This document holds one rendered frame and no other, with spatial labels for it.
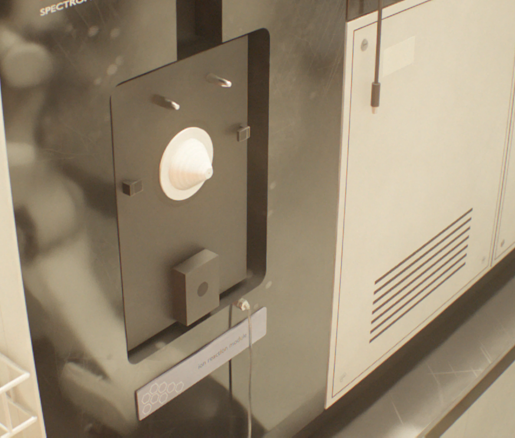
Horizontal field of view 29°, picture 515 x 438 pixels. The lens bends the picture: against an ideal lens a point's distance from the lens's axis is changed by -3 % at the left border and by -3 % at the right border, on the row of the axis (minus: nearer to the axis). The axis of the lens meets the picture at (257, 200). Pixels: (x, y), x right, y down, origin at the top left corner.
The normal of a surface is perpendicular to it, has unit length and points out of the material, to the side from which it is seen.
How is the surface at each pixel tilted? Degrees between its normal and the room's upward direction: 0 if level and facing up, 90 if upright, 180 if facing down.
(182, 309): 90
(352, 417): 0
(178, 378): 90
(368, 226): 90
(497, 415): 90
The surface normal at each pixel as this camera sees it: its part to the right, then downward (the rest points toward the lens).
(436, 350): 0.01, -0.88
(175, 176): -0.03, 0.55
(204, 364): 0.76, 0.32
